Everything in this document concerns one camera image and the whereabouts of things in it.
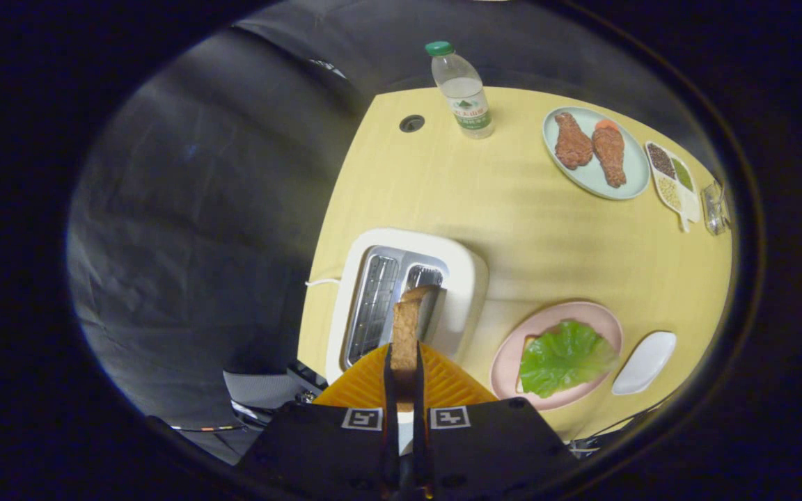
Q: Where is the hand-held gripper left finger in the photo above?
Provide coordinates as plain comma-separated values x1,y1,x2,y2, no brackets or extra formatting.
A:
237,342,402,501

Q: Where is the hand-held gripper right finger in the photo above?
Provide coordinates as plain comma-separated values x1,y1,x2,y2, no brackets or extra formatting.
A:
411,342,579,501

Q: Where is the green lettuce leaf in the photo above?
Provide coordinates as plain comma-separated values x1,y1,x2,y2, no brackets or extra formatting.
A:
518,319,619,399

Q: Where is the toasted brown bread slice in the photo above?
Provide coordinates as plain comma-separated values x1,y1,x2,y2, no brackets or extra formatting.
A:
391,284,443,411

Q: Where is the pink round plate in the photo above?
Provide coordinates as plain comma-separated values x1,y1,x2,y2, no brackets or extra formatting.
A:
489,301,624,411

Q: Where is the cream white toaster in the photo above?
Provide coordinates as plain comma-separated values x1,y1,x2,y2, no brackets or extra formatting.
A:
324,228,489,383

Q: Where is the white square plate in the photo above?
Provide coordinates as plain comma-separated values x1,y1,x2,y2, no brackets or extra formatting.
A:
611,331,677,396

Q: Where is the pale teal round plate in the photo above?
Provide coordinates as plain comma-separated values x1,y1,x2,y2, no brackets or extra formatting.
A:
542,106,651,201

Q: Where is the brown meat piece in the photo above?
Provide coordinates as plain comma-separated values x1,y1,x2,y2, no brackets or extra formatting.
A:
554,113,594,170
592,120,627,189

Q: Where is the white divided condiment dish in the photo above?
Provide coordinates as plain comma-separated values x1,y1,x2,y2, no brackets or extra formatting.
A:
645,141,702,233

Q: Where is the clear plastic water bottle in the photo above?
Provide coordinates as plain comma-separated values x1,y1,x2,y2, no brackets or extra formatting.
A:
425,40,494,139

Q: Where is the black cable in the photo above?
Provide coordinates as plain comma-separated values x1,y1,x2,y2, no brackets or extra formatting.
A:
568,409,663,454

